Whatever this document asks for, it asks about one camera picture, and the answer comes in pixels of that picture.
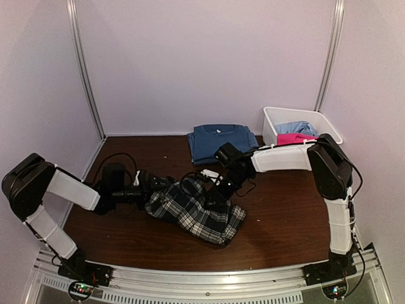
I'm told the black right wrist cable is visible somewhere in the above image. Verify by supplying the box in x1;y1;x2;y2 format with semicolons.
180;170;222;199

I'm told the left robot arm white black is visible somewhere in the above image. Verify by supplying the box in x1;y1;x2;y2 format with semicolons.
1;153;173;281

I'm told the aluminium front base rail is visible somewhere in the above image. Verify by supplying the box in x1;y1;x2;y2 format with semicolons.
22;248;394;303

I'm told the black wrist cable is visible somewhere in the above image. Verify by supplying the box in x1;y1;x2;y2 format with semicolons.
94;152;139;191
180;170;222;199

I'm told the blue checked folded shirt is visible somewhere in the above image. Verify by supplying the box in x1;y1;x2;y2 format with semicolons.
187;131;258;165

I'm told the white plastic laundry bin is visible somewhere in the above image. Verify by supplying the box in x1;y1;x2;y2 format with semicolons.
263;106;343;145

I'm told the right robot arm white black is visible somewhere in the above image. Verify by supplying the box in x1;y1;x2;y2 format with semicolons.
206;134;355;280

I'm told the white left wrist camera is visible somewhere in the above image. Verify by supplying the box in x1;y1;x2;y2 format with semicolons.
133;170;140;186

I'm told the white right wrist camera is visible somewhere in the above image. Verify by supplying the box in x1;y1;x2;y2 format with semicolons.
200;169;223;184

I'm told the light blue garment in bin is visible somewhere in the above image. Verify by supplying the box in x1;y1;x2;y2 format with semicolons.
274;121;319;137

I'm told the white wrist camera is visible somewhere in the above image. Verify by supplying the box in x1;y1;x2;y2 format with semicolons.
200;169;223;184
133;170;140;186

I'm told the aluminium frame post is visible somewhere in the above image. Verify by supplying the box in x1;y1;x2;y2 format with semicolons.
314;0;345;112
66;0;106;141

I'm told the black white plaid shirt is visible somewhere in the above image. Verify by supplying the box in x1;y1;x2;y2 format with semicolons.
145;177;247;246

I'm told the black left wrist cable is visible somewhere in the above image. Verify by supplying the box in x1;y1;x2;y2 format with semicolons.
94;152;139;191

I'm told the left aluminium frame post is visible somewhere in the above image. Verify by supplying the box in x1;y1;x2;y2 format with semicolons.
66;0;106;141

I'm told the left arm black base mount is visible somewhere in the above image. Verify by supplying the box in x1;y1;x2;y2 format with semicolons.
58;262;113;302

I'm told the right aluminium frame post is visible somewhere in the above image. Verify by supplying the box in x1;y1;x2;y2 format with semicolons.
314;0;345;112

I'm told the dark blue polo shirt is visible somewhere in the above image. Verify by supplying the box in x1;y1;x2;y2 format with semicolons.
187;124;251;164

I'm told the pink cloth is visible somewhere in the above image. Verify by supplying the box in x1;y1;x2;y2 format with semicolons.
277;133;318;146

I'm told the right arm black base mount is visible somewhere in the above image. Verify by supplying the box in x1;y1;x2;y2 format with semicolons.
302;258;357;301

